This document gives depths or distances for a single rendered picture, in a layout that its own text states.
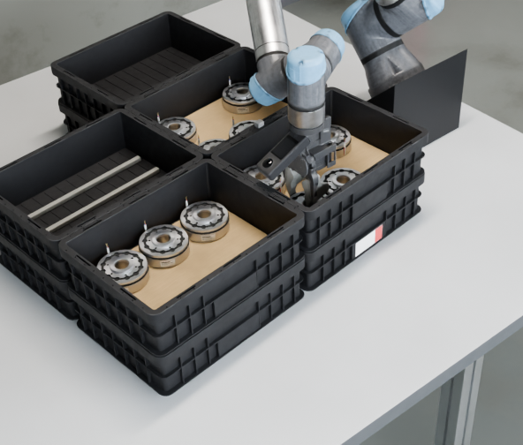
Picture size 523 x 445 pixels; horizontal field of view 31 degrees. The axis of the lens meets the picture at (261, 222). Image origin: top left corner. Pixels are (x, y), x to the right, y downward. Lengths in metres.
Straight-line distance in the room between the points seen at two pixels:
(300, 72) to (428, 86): 0.62
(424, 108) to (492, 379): 0.87
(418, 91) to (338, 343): 0.72
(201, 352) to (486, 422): 1.13
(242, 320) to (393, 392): 0.33
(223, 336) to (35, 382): 0.38
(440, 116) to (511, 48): 2.00
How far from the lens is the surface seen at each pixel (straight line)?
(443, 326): 1.99
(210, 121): 2.36
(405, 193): 2.15
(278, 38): 2.05
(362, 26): 2.41
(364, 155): 2.22
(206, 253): 1.96
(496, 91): 4.13
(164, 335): 1.76
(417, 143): 2.10
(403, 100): 2.34
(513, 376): 2.88
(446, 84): 2.45
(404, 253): 2.15
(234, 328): 1.89
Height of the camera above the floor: 2.10
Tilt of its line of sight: 39 degrees down
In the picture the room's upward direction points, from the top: 3 degrees counter-clockwise
